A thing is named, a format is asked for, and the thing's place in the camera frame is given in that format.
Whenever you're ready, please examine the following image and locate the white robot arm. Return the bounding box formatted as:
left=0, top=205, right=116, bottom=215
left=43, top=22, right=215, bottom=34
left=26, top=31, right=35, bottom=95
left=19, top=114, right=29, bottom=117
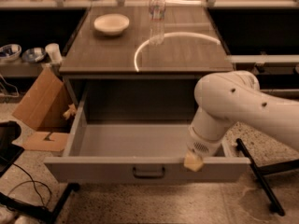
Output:
left=184, top=71, right=299, bottom=172

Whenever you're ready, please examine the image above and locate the black chair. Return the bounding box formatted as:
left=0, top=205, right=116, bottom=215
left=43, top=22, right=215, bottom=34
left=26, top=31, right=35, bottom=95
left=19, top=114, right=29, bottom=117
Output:
left=0, top=120, right=24, bottom=177

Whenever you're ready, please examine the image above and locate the white paper cup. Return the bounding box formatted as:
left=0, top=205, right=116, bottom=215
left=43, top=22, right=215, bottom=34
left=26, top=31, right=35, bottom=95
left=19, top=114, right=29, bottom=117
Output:
left=45, top=43, right=63, bottom=63

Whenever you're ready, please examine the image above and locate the black stand leg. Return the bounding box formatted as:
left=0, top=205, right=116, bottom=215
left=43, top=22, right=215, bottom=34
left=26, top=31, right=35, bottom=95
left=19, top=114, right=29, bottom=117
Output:
left=0, top=183, right=80, bottom=224
left=235, top=138, right=299, bottom=217

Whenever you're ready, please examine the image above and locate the grey metal shelf rail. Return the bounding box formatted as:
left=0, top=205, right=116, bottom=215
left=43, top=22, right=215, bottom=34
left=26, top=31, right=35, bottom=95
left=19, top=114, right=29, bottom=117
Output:
left=0, top=57, right=64, bottom=78

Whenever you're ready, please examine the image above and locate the black stand leg right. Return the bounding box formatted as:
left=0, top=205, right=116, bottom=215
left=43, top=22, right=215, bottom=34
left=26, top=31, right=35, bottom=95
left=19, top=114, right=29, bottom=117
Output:
left=235, top=138, right=299, bottom=217

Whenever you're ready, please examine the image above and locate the clear plastic water bottle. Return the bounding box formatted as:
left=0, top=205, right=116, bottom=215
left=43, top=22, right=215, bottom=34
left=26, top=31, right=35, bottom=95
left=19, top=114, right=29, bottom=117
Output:
left=149, top=0, right=165, bottom=45

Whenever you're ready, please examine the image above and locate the grey drawer cabinet wooden top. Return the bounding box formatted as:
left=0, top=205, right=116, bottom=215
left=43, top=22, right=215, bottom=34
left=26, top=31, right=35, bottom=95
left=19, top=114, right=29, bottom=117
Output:
left=60, top=7, right=233, bottom=110

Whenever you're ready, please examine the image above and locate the white blue patterned bowl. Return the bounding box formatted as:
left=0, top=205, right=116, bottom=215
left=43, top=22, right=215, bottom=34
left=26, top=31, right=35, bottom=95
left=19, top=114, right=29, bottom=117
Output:
left=0, top=44, right=21, bottom=62

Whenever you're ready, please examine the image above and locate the brown cardboard box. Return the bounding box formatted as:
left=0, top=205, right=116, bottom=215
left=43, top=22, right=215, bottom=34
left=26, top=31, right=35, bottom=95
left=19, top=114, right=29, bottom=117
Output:
left=13, top=68, right=77, bottom=152

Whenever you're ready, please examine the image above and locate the black cable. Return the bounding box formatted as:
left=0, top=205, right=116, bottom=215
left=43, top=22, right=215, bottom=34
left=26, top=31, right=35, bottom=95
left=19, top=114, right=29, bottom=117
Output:
left=7, top=162, right=52, bottom=209

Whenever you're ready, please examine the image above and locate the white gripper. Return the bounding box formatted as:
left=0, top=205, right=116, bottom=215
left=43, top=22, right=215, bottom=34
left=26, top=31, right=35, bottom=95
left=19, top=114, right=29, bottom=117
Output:
left=184, top=107, right=235, bottom=172

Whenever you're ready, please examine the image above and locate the grey top drawer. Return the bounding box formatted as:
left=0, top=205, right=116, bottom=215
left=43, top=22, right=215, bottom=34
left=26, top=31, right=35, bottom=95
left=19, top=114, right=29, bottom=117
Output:
left=45, top=94, right=249, bottom=184

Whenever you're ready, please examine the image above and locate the black stand leg left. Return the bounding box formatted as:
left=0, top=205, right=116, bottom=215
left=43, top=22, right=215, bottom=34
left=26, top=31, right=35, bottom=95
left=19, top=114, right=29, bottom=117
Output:
left=0, top=183, right=80, bottom=224

